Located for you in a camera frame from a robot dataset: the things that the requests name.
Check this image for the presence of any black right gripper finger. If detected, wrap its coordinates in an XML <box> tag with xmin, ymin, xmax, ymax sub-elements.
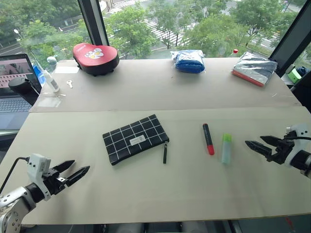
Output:
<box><xmin>244</xmin><ymin>140</ymin><xmax>276</xmax><ymax>158</ymax></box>
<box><xmin>260</xmin><ymin>135</ymin><xmax>282</xmax><ymax>147</ymax></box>

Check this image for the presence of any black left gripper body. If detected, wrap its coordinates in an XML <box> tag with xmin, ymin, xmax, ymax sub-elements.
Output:
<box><xmin>42</xmin><ymin>168</ymin><xmax>69</xmax><ymax>196</ymax></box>

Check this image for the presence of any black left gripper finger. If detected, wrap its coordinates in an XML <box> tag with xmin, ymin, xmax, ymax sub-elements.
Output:
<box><xmin>52</xmin><ymin>160</ymin><xmax>76</xmax><ymax>174</ymax></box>
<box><xmin>65</xmin><ymin>166</ymin><xmax>91</xmax><ymax>187</ymax></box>

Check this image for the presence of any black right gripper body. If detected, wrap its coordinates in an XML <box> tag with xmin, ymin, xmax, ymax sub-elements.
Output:
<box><xmin>266</xmin><ymin>135</ymin><xmax>296</xmax><ymax>166</ymax></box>

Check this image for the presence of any black white grid pencil case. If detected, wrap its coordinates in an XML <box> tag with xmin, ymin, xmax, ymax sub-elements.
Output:
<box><xmin>102</xmin><ymin>114</ymin><xmax>170</xmax><ymax>166</ymax></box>

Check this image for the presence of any laptop computer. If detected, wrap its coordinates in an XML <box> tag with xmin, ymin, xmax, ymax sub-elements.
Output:
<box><xmin>0</xmin><ymin>53</ymin><xmax>42</xmax><ymax>130</ymax></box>

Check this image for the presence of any green translucent highlighter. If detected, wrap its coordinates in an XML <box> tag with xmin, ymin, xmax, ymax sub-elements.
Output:
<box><xmin>221</xmin><ymin>133</ymin><xmax>232</xmax><ymax>165</ymax></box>

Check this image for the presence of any red black marker pen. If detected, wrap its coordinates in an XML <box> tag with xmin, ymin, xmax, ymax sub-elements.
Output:
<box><xmin>202</xmin><ymin>123</ymin><xmax>215</xmax><ymax>156</ymax></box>

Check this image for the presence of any clear plastic sheet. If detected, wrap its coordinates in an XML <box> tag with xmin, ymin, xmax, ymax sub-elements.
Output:
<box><xmin>36</xmin><ymin>92</ymin><xmax>67</xmax><ymax>108</ymax></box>

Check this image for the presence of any green box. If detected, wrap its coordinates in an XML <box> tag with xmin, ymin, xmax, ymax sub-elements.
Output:
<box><xmin>285</xmin><ymin>65</ymin><xmax>303</xmax><ymax>83</ymax></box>

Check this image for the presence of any grey orange packet in plastic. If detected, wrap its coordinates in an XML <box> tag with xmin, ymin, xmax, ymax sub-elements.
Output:
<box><xmin>230</xmin><ymin>51</ymin><xmax>278</xmax><ymax>88</ymax></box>

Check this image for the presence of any white squeeze bottle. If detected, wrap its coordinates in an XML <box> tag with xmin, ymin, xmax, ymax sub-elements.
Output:
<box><xmin>38</xmin><ymin>65</ymin><xmax>60</xmax><ymax>93</ymax></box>

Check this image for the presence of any black round device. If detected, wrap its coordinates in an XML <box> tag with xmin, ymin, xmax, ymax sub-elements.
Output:
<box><xmin>8</xmin><ymin>78</ymin><xmax>40</xmax><ymax>106</ymax></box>

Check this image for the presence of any blue cloth in plastic bag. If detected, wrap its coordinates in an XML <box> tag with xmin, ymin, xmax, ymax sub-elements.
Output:
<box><xmin>170</xmin><ymin>49</ymin><xmax>207</xmax><ymax>74</ymax></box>

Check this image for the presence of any red black heart cushion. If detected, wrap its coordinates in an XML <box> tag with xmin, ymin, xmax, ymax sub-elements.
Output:
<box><xmin>72</xmin><ymin>43</ymin><xmax>120</xmax><ymax>77</ymax></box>

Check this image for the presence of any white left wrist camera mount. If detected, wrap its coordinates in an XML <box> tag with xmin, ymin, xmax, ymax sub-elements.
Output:
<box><xmin>27</xmin><ymin>153</ymin><xmax>52</xmax><ymax>201</ymax></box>

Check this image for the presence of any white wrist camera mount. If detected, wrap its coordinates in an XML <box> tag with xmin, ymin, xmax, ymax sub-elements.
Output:
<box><xmin>27</xmin><ymin>153</ymin><xmax>52</xmax><ymax>201</ymax></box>
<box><xmin>284</xmin><ymin>124</ymin><xmax>311</xmax><ymax>168</ymax></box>

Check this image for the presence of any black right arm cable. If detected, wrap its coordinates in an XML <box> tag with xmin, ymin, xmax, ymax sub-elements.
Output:
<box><xmin>281</xmin><ymin>135</ymin><xmax>311</xmax><ymax>142</ymax></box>

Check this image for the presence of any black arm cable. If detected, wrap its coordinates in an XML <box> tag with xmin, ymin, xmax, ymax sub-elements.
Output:
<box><xmin>281</xmin><ymin>135</ymin><xmax>311</xmax><ymax>142</ymax></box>
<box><xmin>0</xmin><ymin>157</ymin><xmax>30</xmax><ymax>194</ymax></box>

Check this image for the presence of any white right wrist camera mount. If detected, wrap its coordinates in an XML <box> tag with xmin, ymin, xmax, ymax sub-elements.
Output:
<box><xmin>284</xmin><ymin>124</ymin><xmax>311</xmax><ymax>168</ymax></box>

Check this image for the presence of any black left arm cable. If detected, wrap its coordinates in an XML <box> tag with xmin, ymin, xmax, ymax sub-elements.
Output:
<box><xmin>0</xmin><ymin>157</ymin><xmax>30</xmax><ymax>194</ymax></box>

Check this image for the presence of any black window frame post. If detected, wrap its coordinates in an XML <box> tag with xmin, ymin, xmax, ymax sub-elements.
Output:
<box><xmin>77</xmin><ymin>0</ymin><xmax>110</xmax><ymax>46</ymax></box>
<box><xmin>268</xmin><ymin>0</ymin><xmax>311</xmax><ymax>78</ymax></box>

